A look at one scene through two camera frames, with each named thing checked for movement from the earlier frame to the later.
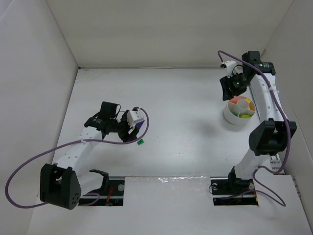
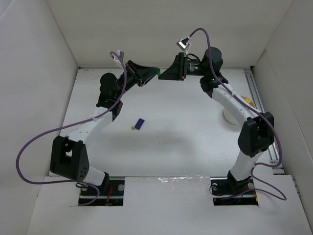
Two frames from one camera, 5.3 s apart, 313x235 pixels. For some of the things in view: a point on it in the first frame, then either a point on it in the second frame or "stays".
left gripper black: x=127 y=132 -> x=134 y=73
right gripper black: x=230 y=86 -> x=182 y=66
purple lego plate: x=139 y=125 stays
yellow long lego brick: x=252 y=105 stays
